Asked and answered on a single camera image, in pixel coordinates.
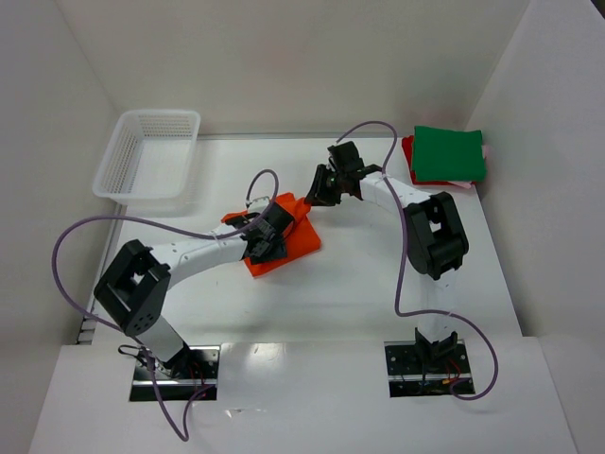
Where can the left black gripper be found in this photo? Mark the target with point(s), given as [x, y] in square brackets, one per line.
[275, 232]

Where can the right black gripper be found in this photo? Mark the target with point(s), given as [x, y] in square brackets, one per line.
[322, 187]

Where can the orange t shirt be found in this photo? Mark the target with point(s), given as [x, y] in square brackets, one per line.
[303, 241]

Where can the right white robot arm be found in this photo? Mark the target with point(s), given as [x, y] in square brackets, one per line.
[435, 242]

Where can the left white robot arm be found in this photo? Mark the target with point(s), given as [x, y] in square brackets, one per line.
[133, 288]

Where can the red folded t shirt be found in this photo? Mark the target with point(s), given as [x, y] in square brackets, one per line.
[407, 147]

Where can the green folded t shirt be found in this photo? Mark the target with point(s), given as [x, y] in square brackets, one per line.
[440, 155]

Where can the pink folded t shirt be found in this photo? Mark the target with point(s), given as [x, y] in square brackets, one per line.
[467, 185]

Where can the white plastic basket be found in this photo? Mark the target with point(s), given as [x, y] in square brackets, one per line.
[149, 157]

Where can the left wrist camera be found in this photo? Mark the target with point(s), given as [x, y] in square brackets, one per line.
[258, 205]

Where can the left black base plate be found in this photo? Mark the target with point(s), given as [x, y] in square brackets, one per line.
[198, 376]

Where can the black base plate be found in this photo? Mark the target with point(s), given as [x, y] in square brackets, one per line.
[198, 376]
[409, 377]

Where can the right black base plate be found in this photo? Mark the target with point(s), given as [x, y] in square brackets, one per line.
[409, 377]

